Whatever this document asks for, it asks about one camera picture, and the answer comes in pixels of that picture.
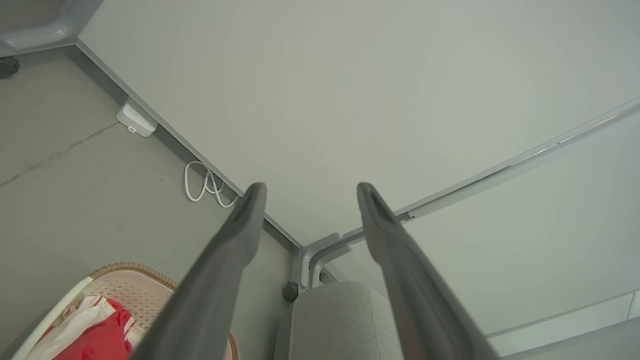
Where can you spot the grey panel stand foot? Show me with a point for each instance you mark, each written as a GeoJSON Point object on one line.
{"type": "Point", "coordinates": [45, 35]}
{"type": "Point", "coordinates": [303, 265]}
{"type": "Point", "coordinates": [316, 265]}

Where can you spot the red and white cloth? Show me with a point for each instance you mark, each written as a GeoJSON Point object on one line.
{"type": "Point", "coordinates": [95, 335]}

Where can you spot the dark caster wheel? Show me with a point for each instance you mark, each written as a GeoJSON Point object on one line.
{"type": "Point", "coordinates": [7, 67]}
{"type": "Point", "coordinates": [290, 292]}

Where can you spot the beige perforated laundry basket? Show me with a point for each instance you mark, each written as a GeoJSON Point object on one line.
{"type": "Point", "coordinates": [135, 295]}

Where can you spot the white power strip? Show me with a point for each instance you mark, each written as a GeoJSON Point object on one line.
{"type": "Point", "coordinates": [135, 119]}

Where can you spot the white partition panel grey frame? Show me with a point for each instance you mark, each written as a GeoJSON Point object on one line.
{"type": "Point", "coordinates": [550, 225]}

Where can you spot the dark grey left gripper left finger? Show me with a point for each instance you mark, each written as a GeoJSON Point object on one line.
{"type": "Point", "coordinates": [210, 290]}

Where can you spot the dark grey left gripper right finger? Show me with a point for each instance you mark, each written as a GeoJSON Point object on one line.
{"type": "Point", "coordinates": [420, 300]}

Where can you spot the large white partition panel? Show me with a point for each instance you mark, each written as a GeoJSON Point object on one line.
{"type": "Point", "coordinates": [350, 100]}

